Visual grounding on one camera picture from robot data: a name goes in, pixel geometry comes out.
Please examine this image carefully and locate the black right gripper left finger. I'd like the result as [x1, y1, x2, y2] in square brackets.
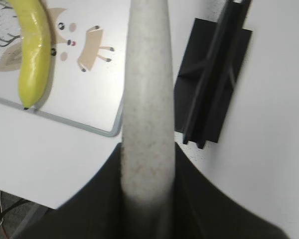
[13, 142, 130, 239]

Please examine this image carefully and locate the black cable under table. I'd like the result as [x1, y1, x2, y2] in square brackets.
[0, 198, 28, 234]

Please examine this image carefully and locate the white deer print cutting board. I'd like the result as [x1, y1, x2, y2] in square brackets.
[0, 0, 130, 137]

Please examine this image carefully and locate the black knife stand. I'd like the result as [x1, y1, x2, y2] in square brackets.
[174, 0, 252, 149]

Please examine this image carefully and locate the grey table leg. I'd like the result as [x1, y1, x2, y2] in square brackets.
[10, 204, 48, 239]

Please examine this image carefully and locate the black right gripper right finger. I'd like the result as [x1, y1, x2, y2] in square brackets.
[164, 142, 290, 239]

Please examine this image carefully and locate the yellow plastic banana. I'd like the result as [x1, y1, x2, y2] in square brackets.
[9, 0, 51, 109]

